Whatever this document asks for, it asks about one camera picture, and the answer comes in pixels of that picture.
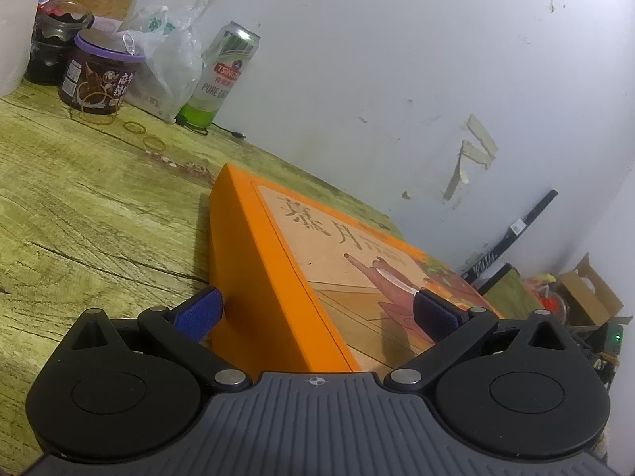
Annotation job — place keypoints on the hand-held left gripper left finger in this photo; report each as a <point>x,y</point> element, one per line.
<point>201,310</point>

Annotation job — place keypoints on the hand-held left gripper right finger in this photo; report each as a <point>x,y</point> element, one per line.
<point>436,315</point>

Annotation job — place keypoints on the orange printed box lid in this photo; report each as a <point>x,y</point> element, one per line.
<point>268,267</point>

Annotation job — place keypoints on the brown cardboard box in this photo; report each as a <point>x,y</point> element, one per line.
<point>588,292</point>

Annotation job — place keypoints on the red orange plastic items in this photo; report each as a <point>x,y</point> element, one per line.
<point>545,297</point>

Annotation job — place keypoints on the long black stick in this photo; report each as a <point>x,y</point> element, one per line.
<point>516,228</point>

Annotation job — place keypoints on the yellow rubber band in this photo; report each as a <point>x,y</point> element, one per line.
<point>146,143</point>
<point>126,128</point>

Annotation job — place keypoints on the green beer can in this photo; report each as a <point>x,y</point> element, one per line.
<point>223,74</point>

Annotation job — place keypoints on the white plastic bag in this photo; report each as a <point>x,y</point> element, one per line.
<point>168,64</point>

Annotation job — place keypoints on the dark can with purple lid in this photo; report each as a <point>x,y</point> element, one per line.
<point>99,79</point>

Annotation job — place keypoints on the dark jar with red lid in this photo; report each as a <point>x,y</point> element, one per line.
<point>54,44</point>

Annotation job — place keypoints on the white paper cup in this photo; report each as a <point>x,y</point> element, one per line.
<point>15,34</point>

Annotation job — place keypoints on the black frame wood-grain shelf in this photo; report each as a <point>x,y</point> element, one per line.
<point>511,290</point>

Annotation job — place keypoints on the wall tape strips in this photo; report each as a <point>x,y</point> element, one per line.
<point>476,151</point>

